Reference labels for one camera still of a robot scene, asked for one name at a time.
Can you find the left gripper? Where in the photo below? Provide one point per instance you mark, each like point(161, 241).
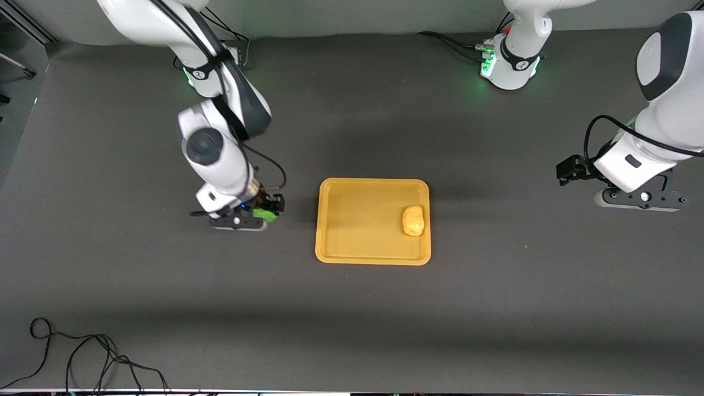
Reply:
point(572, 166)

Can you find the yellow potato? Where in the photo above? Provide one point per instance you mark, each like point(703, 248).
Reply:
point(413, 221)

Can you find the green apple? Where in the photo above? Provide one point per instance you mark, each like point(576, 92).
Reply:
point(265, 214)

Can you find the black metal frame rail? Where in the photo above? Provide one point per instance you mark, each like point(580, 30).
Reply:
point(33, 25)

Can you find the orange plastic tray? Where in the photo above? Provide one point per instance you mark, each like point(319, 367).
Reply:
point(363, 223)

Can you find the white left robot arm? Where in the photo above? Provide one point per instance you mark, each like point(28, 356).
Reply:
point(676, 110)

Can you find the dark grey table mat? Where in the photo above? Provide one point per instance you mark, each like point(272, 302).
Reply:
point(352, 330)

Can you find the grey metal rod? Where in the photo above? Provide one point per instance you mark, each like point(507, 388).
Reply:
point(19, 65)

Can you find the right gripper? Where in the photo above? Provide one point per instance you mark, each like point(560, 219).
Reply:
point(273, 199)

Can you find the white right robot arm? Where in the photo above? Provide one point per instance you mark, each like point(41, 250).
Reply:
point(214, 159)

